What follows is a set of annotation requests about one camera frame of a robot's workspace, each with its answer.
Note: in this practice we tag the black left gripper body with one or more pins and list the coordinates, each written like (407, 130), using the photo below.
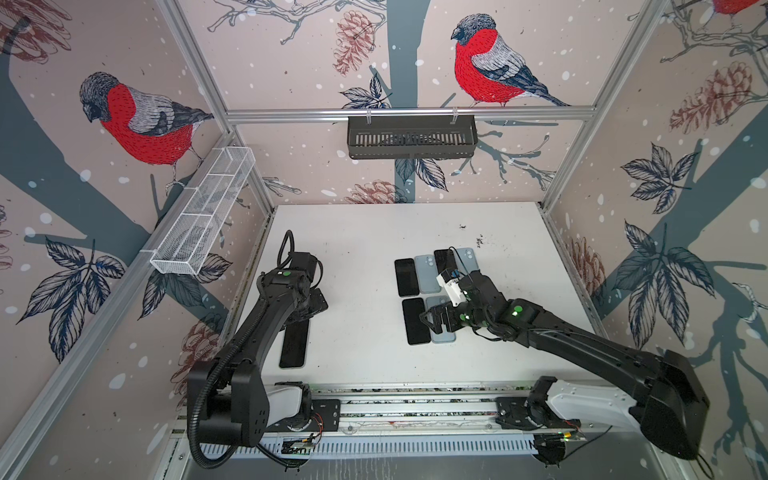
(316, 301)

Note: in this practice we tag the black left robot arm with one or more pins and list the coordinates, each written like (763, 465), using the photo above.
(228, 402)

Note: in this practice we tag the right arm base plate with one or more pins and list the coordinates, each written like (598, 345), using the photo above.
(520, 413)

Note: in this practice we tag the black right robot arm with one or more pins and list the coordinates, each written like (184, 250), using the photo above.
(659, 396)

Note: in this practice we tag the bare black phone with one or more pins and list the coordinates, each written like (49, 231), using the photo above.
(406, 277)
(445, 261)

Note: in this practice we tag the light blue case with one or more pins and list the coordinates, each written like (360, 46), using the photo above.
(426, 272)

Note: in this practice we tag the aluminium mounting rail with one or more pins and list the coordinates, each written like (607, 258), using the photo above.
(455, 408)

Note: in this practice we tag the white mesh tray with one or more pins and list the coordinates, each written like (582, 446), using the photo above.
(192, 236)

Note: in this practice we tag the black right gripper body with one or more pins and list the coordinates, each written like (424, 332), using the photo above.
(463, 314)

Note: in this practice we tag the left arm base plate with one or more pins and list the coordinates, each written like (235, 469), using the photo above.
(325, 415)

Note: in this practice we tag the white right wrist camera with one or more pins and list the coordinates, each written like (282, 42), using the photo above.
(449, 281)

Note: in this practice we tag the black wire basket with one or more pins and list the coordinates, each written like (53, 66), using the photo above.
(411, 137)

